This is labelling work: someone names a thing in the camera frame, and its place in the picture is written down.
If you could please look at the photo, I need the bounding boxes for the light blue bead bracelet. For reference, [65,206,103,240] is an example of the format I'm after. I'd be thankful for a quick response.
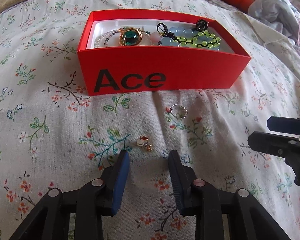
[160,26,231,51]

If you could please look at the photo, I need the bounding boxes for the floral bed sheet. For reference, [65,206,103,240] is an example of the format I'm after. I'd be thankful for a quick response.
[0,0,300,239]

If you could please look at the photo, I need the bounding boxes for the red Ace cardboard box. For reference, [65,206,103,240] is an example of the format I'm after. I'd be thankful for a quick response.
[77,9,251,95]

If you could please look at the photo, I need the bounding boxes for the gold green gem brooch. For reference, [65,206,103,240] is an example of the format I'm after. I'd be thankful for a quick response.
[119,28,142,47]

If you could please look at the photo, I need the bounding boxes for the green bead black cord bracelet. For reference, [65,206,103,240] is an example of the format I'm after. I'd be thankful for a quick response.
[156,22,222,49]

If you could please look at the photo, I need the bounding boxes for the silver pearl ring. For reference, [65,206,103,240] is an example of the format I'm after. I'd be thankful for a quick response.
[169,103,189,119]

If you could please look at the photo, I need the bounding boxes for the grey crumpled cloth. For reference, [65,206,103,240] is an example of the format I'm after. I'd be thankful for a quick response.
[248,0,300,44]

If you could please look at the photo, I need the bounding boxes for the gold dangling earring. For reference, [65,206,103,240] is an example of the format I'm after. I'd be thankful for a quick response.
[136,135,152,152]

